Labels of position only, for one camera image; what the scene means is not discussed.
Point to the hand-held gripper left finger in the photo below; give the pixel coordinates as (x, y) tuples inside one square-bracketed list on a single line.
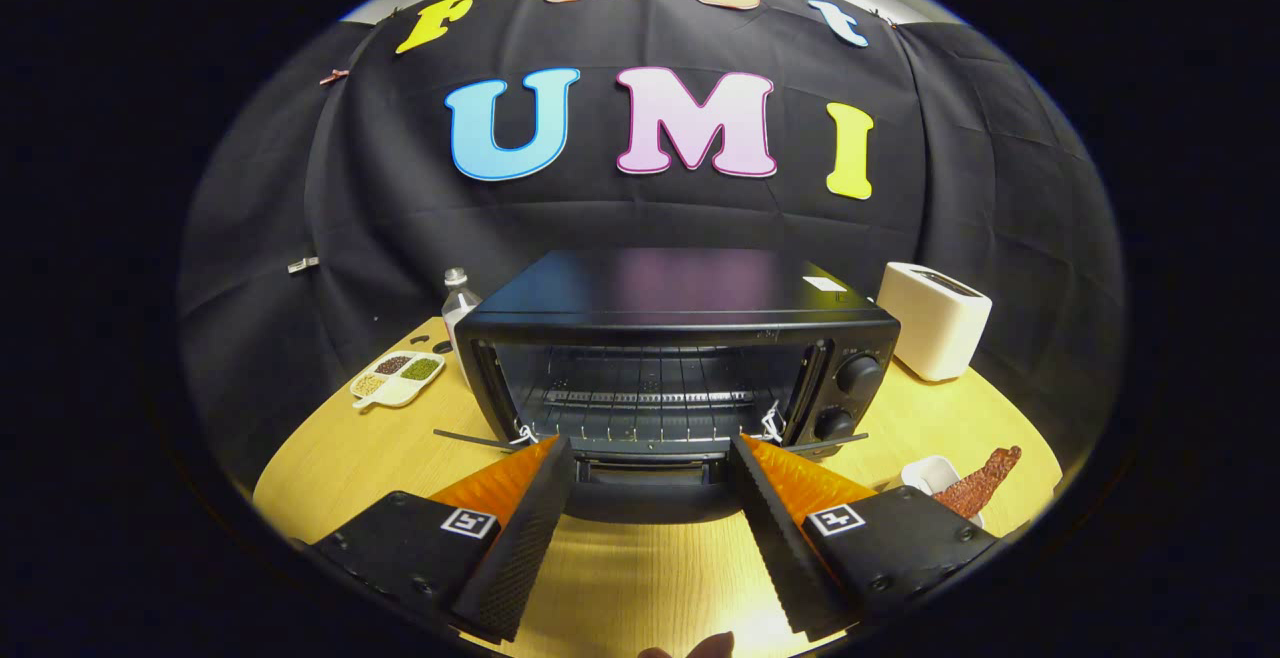
[(522, 553)]

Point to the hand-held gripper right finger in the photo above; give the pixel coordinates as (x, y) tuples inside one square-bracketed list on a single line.
[(778, 543)]

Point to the red-brown meat slice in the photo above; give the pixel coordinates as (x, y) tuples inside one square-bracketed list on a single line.
[(985, 478)]

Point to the black toaster oven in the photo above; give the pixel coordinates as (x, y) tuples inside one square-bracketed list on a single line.
[(660, 288)]

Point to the white pop-up toaster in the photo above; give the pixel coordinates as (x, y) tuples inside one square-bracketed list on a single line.
[(935, 323)]

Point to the white rectangular dish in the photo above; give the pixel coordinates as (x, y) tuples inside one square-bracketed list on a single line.
[(930, 475)]

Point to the divided dish with grains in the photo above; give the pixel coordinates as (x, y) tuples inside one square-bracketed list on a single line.
[(397, 378)]

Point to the clear plastic bottle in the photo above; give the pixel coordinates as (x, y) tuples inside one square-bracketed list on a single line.
[(458, 303)]

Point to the silver clip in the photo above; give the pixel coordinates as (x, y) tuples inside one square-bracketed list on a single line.
[(302, 264)]

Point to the copper clip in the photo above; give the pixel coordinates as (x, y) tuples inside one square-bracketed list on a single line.
[(333, 76)]

